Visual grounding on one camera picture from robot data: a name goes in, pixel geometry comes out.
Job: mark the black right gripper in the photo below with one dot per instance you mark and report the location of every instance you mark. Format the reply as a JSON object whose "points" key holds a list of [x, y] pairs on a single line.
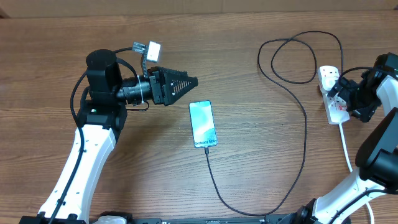
{"points": [[365, 114]]}

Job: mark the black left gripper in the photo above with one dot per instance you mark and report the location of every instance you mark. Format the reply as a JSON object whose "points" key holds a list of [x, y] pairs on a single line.
{"points": [[160, 78]]}

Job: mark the Samsung Galaxy smartphone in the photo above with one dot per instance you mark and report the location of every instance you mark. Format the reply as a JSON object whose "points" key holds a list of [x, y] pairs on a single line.
{"points": [[202, 122]]}

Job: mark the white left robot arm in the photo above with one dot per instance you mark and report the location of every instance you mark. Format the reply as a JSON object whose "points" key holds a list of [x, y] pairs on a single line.
{"points": [[99, 123]]}

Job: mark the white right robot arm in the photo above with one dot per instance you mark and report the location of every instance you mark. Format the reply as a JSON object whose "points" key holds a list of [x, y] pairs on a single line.
{"points": [[375, 173]]}

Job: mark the white charger adapter plug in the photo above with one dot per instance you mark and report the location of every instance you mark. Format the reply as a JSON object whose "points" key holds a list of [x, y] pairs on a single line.
{"points": [[327, 81]]}

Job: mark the white power strip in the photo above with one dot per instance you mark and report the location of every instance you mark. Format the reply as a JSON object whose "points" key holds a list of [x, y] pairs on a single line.
{"points": [[335, 107]]}

